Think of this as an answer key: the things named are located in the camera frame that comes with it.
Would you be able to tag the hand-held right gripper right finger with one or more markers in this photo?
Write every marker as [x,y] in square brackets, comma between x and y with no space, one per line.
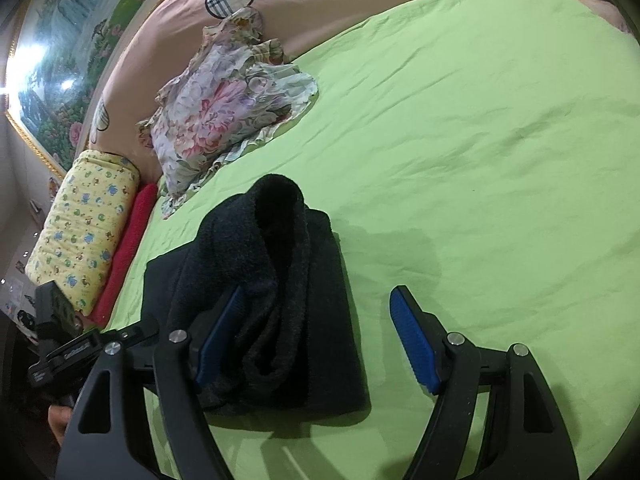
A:
[412,340]

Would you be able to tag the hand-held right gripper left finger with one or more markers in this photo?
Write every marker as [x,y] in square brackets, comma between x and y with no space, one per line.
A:
[220,332]

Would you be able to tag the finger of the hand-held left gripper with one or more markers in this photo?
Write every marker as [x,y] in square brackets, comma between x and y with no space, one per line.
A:
[142,331]

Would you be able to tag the black pants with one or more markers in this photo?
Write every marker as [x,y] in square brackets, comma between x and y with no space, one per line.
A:
[310,310]

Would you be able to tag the person's left hand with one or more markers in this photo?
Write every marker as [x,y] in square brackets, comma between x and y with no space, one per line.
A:
[60,425]

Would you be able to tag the red pillow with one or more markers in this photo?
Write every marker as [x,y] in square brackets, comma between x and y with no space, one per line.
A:
[127,245]

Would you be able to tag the yellow patterned pillow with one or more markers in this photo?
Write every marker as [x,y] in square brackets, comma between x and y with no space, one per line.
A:
[85,220]

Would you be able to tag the green bed sheet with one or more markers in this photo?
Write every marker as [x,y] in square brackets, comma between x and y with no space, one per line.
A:
[475,160]

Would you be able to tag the floral ruffled pillow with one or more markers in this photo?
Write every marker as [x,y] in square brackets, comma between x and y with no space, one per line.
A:
[215,110]

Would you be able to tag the pink quilt with plaid hearts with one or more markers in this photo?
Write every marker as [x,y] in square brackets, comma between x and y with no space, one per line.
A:
[165,35]

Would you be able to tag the gold framed landscape painting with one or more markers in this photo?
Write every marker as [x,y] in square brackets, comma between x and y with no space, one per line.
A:
[60,35]

